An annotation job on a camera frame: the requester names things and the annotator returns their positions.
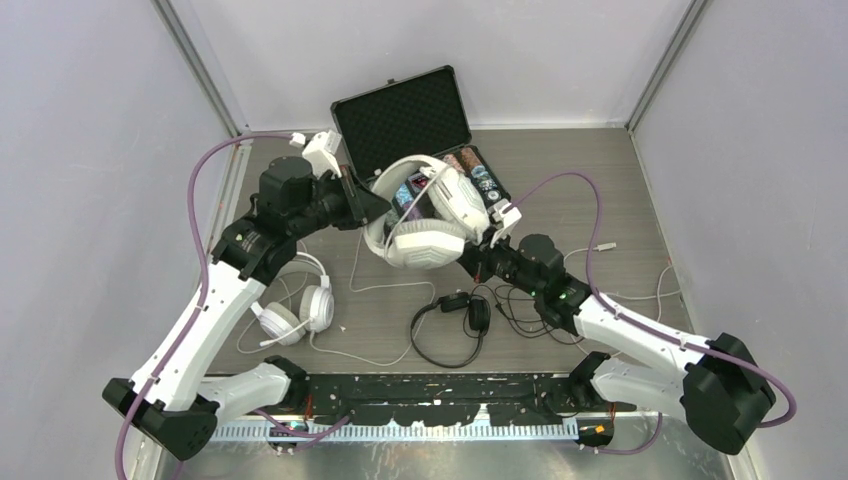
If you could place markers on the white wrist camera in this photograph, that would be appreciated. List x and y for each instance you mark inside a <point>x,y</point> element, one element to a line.
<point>505,217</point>
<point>319,150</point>

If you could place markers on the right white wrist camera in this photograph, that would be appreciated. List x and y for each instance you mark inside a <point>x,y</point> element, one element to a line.
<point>505,217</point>

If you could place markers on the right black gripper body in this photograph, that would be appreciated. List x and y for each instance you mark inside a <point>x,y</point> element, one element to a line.
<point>504,261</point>

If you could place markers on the black on-ear headphones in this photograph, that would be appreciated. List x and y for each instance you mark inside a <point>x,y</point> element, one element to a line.
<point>474,313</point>

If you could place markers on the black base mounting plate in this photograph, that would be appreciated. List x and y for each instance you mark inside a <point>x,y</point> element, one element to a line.
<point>507,399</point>

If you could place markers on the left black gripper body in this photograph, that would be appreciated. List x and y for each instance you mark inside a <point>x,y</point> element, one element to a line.
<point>334,201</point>

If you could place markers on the large white gaming headphones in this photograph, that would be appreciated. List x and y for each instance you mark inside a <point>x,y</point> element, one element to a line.
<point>434,211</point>

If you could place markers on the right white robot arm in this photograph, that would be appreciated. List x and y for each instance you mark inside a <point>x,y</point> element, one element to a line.
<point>713,385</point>

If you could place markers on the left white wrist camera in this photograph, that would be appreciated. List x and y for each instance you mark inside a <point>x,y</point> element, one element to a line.
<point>319,150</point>

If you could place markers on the black poker chip case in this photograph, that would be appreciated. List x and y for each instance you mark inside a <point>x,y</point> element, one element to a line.
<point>423,114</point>

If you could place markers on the white aluminium rail strip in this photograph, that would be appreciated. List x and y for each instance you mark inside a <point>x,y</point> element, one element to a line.
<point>249,431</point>

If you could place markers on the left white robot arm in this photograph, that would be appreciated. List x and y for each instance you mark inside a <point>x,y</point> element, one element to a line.
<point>165,399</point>

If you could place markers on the small white headphones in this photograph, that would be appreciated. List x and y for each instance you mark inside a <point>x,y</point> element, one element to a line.
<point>285,326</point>

